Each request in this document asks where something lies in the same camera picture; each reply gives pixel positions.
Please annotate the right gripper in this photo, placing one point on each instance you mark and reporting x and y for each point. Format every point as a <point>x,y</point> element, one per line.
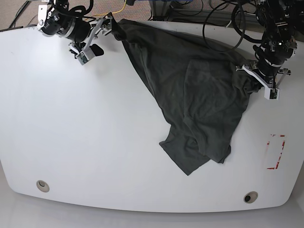
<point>85,33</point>

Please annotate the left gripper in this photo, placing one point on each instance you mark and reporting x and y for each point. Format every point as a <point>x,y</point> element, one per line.
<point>271,74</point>

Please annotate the dark grey t-shirt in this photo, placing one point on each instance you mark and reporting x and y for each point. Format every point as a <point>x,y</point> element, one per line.
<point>199,91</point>

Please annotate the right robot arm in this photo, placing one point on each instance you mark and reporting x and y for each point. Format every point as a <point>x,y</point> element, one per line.
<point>56,18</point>

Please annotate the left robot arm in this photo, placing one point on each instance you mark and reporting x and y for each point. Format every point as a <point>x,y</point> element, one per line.
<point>280,18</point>

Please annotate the red tape rectangle marking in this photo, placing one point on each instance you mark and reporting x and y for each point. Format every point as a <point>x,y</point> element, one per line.
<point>274,150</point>

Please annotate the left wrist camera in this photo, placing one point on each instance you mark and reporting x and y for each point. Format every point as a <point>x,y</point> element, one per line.
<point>271,93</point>

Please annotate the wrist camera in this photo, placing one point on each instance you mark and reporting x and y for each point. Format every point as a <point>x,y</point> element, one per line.
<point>85,56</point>
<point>271,93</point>

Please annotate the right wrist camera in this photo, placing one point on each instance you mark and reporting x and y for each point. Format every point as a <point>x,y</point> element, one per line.
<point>85,56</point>

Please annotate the aluminium frame stand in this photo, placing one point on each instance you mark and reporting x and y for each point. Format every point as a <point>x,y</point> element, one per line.
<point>187,11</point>

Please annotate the right table cable grommet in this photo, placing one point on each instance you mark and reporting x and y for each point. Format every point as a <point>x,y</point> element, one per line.
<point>250,197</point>

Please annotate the table cable grommet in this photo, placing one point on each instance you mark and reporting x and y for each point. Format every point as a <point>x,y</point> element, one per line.
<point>42,186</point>
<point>250,197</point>

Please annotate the left table cable grommet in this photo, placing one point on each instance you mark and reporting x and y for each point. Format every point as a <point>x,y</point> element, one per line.
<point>42,186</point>

